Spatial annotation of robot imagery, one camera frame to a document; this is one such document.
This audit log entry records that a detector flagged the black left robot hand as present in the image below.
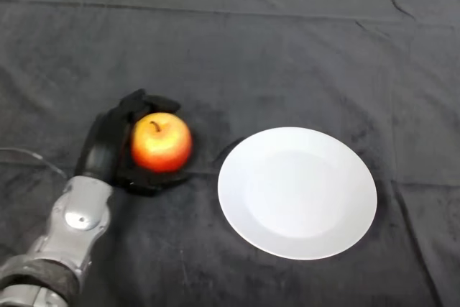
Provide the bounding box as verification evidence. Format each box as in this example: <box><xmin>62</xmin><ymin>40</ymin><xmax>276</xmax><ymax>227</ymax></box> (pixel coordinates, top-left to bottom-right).
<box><xmin>73</xmin><ymin>88</ymin><xmax>193</xmax><ymax>198</ymax></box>

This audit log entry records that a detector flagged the red yellow apple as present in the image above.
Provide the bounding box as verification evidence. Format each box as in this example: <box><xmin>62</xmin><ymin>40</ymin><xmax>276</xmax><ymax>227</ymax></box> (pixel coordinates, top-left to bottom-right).
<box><xmin>130</xmin><ymin>112</ymin><xmax>193</xmax><ymax>173</ymax></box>

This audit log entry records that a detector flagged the white round plate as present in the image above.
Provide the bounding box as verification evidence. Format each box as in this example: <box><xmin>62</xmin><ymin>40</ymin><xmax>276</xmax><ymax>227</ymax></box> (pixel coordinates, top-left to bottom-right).
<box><xmin>216</xmin><ymin>126</ymin><xmax>378</xmax><ymax>261</ymax></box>

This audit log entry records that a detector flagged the black cloth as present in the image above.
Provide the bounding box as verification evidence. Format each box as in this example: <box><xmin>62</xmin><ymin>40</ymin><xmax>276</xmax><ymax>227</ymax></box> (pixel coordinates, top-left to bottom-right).
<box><xmin>0</xmin><ymin>0</ymin><xmax>460</xmax><ymax>307</ymax></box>

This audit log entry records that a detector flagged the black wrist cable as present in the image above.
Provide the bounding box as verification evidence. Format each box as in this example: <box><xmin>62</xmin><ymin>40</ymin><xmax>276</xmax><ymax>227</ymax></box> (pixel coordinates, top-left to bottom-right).
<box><xmin>0</xmin><ymin>147</ymin><xmax>69</xmax><ymax>180</ymax></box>

